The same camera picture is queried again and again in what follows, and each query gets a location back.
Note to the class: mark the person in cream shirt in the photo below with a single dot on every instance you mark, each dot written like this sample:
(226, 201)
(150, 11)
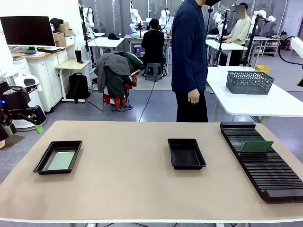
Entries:
(241, 30)

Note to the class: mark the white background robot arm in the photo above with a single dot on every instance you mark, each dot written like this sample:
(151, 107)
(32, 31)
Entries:
(266, 17)
(135, 16)
(219, 21)
(163, 20)
(89, 21)

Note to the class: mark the green bowl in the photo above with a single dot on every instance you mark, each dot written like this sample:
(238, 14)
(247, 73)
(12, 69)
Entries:
(30, 51)

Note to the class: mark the seated person in black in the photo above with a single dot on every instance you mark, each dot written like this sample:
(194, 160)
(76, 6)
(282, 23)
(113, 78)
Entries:
(152, 45)

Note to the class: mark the black slotted board rack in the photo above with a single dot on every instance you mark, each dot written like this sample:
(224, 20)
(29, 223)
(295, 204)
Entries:
(260, 170)

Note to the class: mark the grey plastic stool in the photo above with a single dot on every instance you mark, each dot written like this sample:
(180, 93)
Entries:
(153, 72)

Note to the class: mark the white air purifier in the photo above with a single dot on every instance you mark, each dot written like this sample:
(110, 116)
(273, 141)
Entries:
(38, 99)

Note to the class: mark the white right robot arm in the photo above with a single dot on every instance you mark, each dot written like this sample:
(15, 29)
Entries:
(297, 46)

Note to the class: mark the black tripod stand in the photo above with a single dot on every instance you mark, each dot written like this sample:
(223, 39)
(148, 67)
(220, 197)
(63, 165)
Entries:
(222, 35)
(252, 40)

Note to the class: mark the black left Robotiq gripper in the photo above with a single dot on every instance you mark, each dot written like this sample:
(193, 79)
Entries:
(14, 104)

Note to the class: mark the cardboard box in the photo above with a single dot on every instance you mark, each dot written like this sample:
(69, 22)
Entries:
(67, 32)
(63, 26)
(58, 36)

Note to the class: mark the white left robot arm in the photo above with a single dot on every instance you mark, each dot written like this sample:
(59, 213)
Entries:
(4, 59)

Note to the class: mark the grey plastic basket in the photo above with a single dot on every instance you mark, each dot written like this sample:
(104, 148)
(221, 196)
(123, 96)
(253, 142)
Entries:
(248, 82)

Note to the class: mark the person's right hand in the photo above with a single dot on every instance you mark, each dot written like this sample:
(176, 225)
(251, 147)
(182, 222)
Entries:
(194, 97)

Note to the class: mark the navy sleeved right forearm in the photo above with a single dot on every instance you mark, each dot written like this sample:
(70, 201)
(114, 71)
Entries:
(197, 81)

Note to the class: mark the green circuit board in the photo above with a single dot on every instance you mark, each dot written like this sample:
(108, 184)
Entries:
(256, 146)
(61, 160)

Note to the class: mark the metal chair frame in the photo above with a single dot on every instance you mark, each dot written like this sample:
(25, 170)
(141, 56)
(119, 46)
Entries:
(93, 94)

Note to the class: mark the small wood top table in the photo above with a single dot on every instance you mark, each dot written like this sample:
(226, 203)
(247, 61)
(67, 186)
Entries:
(72, 64)

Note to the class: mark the white box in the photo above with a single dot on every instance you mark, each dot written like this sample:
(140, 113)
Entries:
(69, 40)

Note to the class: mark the yellow plastic bin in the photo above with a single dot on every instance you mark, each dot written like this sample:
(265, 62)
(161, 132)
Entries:
(262, 68)

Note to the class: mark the white desk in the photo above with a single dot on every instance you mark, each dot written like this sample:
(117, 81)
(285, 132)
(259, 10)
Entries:
(106, 42)
(225, 45)

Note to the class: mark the black tumbler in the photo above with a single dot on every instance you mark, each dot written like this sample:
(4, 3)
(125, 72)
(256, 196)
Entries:
(78, 56)

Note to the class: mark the black cap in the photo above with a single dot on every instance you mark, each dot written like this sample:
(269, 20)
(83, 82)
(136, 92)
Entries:
(114, 36)

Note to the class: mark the white side table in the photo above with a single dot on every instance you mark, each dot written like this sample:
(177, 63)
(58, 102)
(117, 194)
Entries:
(260, 104)

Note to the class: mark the wooden shelf rack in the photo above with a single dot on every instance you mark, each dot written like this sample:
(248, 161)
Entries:
(270, 46)

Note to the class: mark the white cabinet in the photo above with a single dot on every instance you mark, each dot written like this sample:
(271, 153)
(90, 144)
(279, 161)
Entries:
(47, 78)

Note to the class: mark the person in navy jacket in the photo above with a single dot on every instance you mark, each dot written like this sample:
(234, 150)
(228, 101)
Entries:
(187, 47)

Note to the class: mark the pile of jackets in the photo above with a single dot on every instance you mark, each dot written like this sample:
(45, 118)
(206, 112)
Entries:
(116, 73)

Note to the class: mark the black ESD tray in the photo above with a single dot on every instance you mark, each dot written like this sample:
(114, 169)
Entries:
(59, 146)
(185, 153)

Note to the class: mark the black backpack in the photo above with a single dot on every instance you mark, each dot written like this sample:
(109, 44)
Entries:
(78, 87)

